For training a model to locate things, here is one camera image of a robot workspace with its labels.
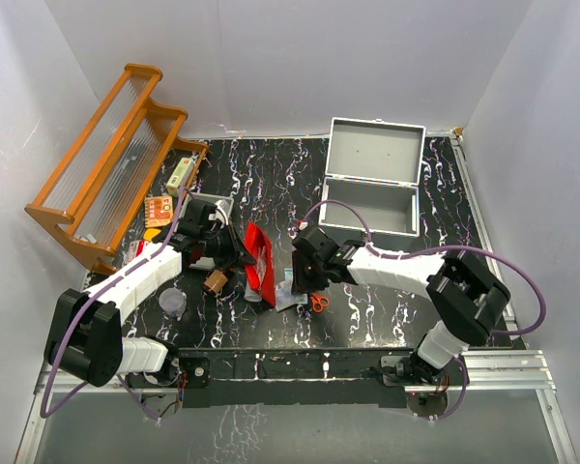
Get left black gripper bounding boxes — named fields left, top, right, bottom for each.
left=200, top=220, right=256, bottom=270

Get red first aid pouch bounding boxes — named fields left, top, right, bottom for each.
left=245, top=222, right=276, bottom=306

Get teal tape packet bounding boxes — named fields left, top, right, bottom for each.
left=275, top=279, right=308, bottom=312

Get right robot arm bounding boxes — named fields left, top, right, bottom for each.
left=292, top=226, right=510, bottom=384

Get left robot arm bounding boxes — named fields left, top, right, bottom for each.
left=44, top=224, right=257, bottom=387

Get brown medicine bottle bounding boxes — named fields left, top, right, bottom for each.
left=202, top=269, right=229, bottom=295

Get white medicine bottle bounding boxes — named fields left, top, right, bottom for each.
left=244, top=285, right=262, bottom=303

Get red white medicine box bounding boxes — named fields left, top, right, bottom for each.
left=125, top=239, right=148, bottom=264

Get green white medicine box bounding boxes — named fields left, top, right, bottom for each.
left=166, top=158, right=194, bottom=197

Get orange scissors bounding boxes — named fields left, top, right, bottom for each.
left=309, top=294, right=330, bottom=313

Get grey plastic tray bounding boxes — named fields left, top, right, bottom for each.
left=181, top=192, right=234, bottom=271

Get clear round container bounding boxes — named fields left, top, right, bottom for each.
left=159, top=288, right=187, bottom=318

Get orange patterned box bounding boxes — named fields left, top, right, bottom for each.
left=144, top=195, right=173, bottom=228

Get grey metal case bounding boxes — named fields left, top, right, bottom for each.
left=318, top=117, right=426, bottom=247

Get wooden shelf rack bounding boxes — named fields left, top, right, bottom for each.
left=24, top=64, right=208, bottom=275

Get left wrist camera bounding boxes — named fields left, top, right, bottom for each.
left=204, top=200, right=230, bottom=228

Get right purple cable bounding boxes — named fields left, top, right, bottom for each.
left=302, top=198, right=547, bottom=421

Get purple cable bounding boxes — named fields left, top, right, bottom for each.
left=39, top=187, right=194, bottom=420
left=302, top=198, right=547, bottom=421

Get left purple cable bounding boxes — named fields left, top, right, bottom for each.
left=39, top=187, right=194, bottom=420

